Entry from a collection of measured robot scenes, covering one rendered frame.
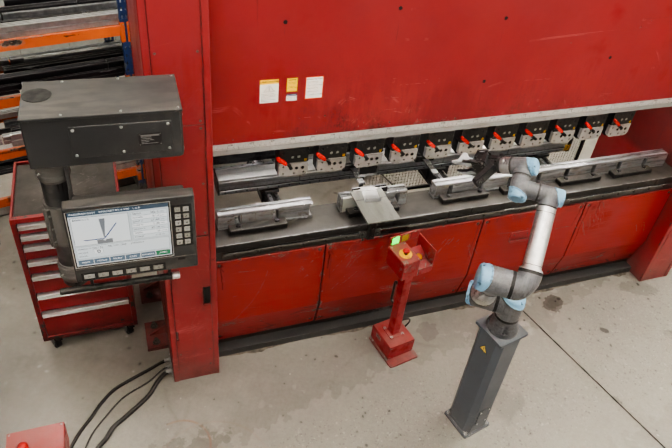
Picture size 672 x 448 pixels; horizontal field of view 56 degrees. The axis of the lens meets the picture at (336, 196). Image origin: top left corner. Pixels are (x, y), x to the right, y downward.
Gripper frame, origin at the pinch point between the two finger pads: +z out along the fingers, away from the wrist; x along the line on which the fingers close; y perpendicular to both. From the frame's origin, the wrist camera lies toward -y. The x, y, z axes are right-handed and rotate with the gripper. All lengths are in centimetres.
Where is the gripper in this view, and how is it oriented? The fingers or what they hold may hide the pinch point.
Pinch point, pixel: (456, 167)
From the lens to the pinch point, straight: 284.1
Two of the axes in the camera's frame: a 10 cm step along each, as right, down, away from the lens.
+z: -8.1, -0.7, 5.8
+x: -4.5, -5.7, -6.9
